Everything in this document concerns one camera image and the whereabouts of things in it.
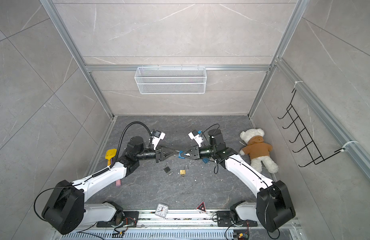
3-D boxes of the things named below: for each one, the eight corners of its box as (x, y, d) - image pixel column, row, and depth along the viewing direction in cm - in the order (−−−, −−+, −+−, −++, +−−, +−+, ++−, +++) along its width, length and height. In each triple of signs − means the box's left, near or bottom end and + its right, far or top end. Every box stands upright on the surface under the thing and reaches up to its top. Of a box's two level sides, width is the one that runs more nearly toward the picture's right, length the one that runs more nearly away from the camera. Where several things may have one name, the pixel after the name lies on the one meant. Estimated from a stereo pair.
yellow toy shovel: (103, 165, 95) (101, 162, 93) (109, 151, 102) (107, 148, 100) (112, 165, 95) (110, 162, 93) (117, 151, 102) (115, 148, 100)
